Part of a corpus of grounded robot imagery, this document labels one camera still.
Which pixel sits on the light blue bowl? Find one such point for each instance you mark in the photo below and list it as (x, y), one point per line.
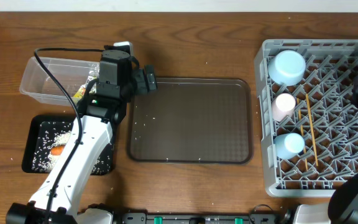
(287, 68)

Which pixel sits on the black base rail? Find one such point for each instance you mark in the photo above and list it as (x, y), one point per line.
(260, 214)

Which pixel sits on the wooden chopstick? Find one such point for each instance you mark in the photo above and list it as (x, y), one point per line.
(302, 134)
(311, 129)

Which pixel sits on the orange carrot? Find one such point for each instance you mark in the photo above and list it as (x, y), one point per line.
(57, 150)

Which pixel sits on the grey dishwasher rack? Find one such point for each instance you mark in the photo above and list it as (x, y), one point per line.
(331, 66)

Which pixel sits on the yellow snack wrapper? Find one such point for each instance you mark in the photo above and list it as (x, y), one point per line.
(81, 91)

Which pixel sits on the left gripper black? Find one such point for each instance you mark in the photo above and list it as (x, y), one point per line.
(141, 75)

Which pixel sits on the black waste tray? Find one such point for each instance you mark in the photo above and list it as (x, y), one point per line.
(33, 132)

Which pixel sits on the brown serving tray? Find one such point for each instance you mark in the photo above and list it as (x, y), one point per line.
(193, 120)

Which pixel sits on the white rice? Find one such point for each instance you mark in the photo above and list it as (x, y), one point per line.
(54, 133)

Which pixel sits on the light blue cup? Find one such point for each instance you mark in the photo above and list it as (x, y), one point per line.
(288, 145)

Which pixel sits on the pink cup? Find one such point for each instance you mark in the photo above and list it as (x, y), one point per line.
(282, 106)

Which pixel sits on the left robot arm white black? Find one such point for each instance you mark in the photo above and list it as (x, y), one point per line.
(98, 113)

